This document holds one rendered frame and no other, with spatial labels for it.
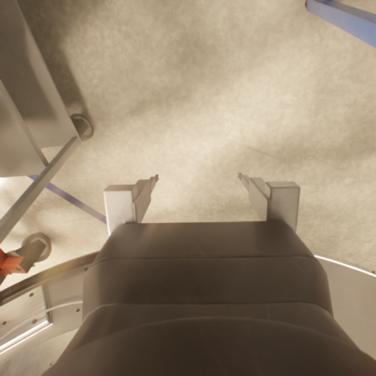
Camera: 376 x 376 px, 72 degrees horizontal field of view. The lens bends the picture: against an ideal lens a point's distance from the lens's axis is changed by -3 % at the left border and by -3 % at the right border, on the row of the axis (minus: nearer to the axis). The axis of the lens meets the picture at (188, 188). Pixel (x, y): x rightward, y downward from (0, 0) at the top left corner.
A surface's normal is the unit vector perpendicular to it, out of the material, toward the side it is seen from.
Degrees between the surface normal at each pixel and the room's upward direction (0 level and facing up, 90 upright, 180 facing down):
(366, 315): 90
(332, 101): 0
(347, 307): 90
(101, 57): 0
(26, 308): 90
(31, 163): 0
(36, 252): 90
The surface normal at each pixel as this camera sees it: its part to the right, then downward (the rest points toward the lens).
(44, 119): -0.12, 0.64
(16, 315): -0.18, -0.76
